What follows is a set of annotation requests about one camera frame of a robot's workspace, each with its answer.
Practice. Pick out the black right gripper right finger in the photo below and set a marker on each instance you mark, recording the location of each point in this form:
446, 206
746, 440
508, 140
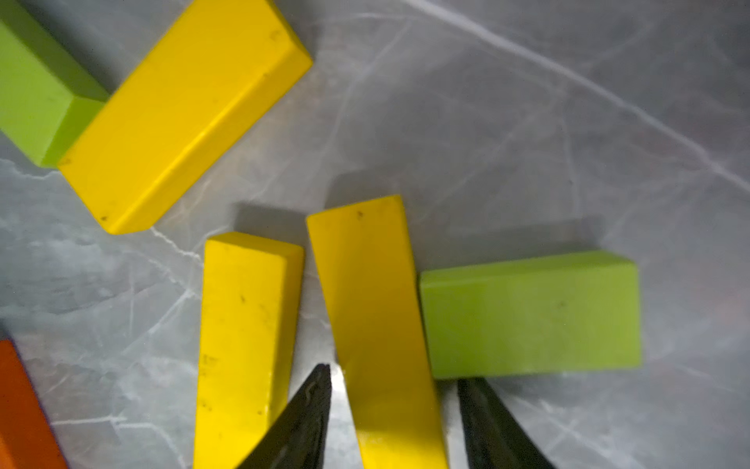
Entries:
493, 438

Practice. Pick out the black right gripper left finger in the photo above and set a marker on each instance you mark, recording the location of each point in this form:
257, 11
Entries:
297, 438

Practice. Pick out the lime green block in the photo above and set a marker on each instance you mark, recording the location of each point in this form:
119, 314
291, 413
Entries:
560, 313
47, 98

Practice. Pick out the yellow block pair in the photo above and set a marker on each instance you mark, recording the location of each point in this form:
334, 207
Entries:
250, 302
368, 279

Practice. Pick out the orange block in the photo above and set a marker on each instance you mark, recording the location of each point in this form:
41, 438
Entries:
27, 440

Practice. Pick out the yellow block upper centre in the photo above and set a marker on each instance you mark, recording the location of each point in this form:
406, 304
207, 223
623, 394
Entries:
219, 68

